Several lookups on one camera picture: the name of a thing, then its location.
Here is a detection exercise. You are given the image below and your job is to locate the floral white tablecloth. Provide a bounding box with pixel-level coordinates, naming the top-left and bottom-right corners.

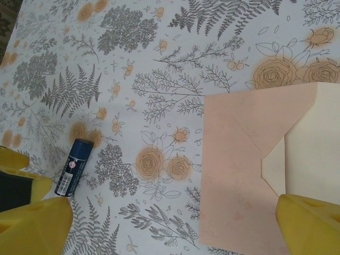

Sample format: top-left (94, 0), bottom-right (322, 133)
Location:
top-left (0, 0), bottom-right (340, 255)

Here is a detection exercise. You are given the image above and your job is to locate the dark blue glue cap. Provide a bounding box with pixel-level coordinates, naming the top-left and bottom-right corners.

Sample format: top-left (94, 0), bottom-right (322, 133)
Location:
top-left (69, 138), bottom-right (94, 160)

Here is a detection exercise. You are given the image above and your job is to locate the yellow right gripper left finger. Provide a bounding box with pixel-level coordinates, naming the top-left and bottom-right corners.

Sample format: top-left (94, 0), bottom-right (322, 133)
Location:
top-left (0, 198), bottom-right (74, 255)

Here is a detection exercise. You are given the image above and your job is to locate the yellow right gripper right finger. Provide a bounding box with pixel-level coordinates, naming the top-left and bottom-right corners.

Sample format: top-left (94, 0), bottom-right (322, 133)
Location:
top-left (275, 193), bottom-right (340, 255)

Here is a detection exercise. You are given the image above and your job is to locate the blue glue stick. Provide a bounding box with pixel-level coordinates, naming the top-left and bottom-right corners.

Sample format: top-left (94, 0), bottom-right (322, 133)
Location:
top-left (54, 138), bottom-right (94, 198)

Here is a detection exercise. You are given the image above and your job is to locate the pink paper envelope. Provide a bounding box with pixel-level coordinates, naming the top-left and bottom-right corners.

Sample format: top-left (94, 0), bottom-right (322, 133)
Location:
top-left (198, 81), bottom-right (340, 255)

